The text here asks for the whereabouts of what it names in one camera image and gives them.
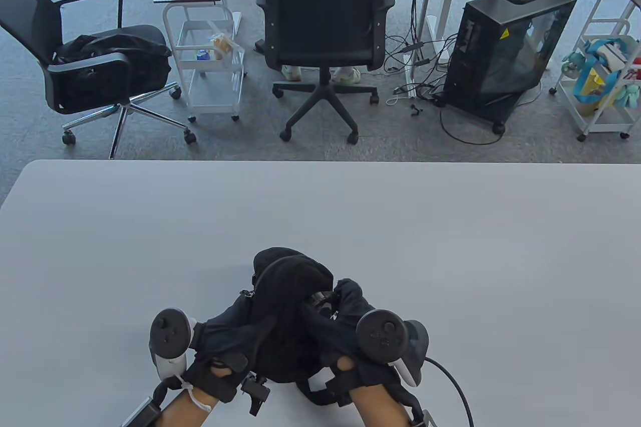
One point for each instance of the person's left hand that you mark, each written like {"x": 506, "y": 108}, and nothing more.
{"x": 220, "y": 342}

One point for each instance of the person's right hand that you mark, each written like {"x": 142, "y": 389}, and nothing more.
{"x": 340, "y": 342}

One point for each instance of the person's right fingers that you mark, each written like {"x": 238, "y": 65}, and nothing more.
{"x": 353, "y": 297}

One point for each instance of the black cloth cap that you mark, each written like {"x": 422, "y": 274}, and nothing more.
{"x": 290, "y": 287}

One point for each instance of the person's right forearm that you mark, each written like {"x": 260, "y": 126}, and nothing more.
{"x": 378, "y": 409}

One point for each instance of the person's left forearm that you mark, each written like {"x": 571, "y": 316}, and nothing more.
{"x": 188, "y": 412}

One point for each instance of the right wrist controller black white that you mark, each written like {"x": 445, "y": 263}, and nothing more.
{"x": 383, "y": 334}

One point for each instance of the wrist controller black white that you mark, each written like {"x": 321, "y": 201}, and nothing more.
{"x": 383, "y": 334}
{"x": 170, "y": 334}

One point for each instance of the black glove sensor clip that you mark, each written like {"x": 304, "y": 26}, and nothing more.
{"x": 256, "y": 389}

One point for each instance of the left wrist controller black white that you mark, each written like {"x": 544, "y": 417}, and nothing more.
{"x": 170, "y": 334}

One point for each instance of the white power strip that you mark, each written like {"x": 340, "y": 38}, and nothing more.
{"x": 411, "y": 64}

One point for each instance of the clear snack bag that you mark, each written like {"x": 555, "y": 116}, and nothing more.
{"x": 222, "y": 45}

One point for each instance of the black computer tower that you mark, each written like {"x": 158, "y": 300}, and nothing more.
{"x": 511, "y": 56}

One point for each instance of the black office chair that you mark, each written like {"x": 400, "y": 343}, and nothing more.
{"x": 320, "y": 6}

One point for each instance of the white cart with toys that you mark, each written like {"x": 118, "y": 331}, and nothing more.
{"x": 568, "y": 96}

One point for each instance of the white rolling cart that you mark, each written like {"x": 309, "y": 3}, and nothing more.
{"x": 173, "y": 46}

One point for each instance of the teal plush toy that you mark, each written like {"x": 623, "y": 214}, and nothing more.
{"x": 628, "y": 95}
{"x": 572, "y": 64}

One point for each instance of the blue and yellow bag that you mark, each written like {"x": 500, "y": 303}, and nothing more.
{"x": 593, "y": 84}

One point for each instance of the black bag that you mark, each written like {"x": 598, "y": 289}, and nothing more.
{"x": 125, "y": 44}

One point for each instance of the black mesh chair chrome base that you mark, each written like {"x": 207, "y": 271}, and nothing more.
{"x": 25, "y": 11}

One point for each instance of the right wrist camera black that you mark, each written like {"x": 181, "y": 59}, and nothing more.
{"x": 425, "y": 419}

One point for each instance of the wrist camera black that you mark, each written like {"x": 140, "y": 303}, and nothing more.
{"x": 425, "y": 419}
{"x": 142, "y": 412}

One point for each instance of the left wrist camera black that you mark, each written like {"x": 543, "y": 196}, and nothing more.
{"x": 142, "y": 412}

